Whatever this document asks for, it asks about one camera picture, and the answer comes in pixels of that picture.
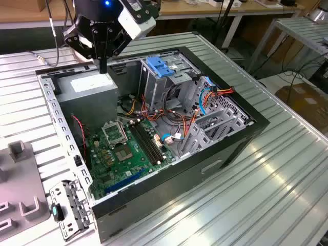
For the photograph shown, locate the blue plastic drive latch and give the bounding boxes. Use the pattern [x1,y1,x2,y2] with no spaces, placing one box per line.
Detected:
[146,56,176,79]

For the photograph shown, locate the metal card slot bracket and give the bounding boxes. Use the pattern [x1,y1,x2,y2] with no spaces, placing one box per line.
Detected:
[48,179,93,242]

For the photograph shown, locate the black cable bundle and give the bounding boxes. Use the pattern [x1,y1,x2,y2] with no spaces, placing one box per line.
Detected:
[163,84,181,110]

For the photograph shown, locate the black latch with teal stripe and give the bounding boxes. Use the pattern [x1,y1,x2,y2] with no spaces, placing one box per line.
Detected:
[51,202,65,222]

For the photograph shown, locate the black stand pole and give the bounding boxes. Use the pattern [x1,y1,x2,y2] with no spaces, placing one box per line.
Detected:
[212,0,235,51]

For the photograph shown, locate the grey metal drive cage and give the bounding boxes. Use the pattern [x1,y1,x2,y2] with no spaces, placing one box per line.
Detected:
[139,52,201,115]

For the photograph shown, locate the orange red disk power wire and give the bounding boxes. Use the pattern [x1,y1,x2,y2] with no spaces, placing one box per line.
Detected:
[184,86,236,136]

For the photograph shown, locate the orange red wire bundle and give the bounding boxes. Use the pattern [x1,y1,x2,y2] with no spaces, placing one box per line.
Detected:
[140,94,187,129]

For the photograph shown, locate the metal socket cover frame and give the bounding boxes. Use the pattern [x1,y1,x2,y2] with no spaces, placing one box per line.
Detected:
[101,121,128,148]

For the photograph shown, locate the grey metal disk bay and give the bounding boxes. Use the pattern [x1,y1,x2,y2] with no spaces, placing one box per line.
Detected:
[178,106,251,158]

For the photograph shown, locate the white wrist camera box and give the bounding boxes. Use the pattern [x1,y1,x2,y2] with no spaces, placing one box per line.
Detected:
[117,0,157,40]

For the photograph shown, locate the black RAM slot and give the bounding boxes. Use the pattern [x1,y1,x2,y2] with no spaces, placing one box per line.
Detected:
[129,124,155,167]
[135,122,161,164]
[132,124,158,165]
[138,121,165,162]

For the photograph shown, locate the yellow orange power wires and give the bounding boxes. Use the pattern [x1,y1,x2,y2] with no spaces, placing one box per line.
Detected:
[125,98,138,116]

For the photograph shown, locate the grey cable with connector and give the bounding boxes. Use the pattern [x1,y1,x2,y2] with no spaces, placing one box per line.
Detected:
[31,0,60,67]

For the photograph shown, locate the flat brown cardboard box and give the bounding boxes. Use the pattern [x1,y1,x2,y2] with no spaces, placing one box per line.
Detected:
[275,82,328,134]

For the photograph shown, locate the grey parts rack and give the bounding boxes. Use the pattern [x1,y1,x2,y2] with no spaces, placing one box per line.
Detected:
[0,139,51,235]

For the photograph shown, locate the green motherboard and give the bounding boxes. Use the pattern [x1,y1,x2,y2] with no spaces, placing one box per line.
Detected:
[85,118,178,201]

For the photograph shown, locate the grey power supply unit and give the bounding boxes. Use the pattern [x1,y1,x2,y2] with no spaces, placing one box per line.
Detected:
[55,70,119,129]

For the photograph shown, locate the blue flat data wire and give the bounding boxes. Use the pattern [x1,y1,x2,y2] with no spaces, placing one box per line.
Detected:
[160,132,186,141]
[198,76,218,116]

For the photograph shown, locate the metal slat side table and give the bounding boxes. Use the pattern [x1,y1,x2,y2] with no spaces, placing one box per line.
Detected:
[247,17,328,75]

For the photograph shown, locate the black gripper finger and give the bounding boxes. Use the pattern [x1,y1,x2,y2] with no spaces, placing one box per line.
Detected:
[103,27,132,75]
[63,24,104,75]

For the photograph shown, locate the wooden top desk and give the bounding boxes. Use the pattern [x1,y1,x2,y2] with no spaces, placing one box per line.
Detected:
[0,0,305,51]

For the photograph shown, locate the black open PC case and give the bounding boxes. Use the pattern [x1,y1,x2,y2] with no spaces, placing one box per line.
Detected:
[35,46,271,244]

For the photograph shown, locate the red black twisted wire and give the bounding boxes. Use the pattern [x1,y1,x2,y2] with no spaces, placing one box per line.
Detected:
[71,114,88,161]

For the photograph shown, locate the CPU socket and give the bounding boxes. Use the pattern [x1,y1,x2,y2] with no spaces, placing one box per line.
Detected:
[113,144,136,162]

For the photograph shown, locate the small cardboard box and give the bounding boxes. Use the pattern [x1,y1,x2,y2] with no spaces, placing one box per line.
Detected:
[37,0,53,13]

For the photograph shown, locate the blue expansion slot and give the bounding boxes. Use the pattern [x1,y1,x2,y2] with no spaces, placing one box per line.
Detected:
[105,170,147,195]

